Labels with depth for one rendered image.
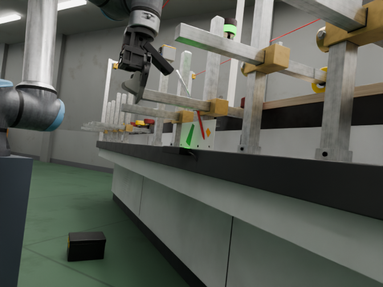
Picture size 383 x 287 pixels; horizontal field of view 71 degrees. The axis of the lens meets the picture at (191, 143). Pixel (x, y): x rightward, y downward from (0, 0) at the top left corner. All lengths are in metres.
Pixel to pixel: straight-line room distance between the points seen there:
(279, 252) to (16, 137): 9.01
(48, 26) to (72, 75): 6.61
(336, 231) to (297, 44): 4.66
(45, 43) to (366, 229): 1.23
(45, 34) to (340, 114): 1.13
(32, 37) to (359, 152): 1.22
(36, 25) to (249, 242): 1.19
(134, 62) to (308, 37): 4.48
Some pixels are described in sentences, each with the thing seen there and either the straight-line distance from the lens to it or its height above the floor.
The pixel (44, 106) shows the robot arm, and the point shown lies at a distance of 1.23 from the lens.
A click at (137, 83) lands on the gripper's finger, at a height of 0.87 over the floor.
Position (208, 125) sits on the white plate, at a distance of 0.90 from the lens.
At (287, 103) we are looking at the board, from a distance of 0.95.
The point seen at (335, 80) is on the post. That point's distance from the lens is 0.58.
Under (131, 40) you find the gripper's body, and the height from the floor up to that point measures 0.99.
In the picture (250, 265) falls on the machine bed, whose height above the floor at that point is 0.31.
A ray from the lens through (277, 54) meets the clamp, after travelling 0.72.
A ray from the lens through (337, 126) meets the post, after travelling 0.55.
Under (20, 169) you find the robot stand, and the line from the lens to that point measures 1.16.
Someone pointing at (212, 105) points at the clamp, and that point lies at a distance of 0.89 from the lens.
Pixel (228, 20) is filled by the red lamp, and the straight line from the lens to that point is 1.06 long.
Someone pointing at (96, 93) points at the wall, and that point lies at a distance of 7.13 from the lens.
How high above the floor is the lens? 0.69
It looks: 2 degrees up
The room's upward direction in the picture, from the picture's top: 6 degrees clockwise
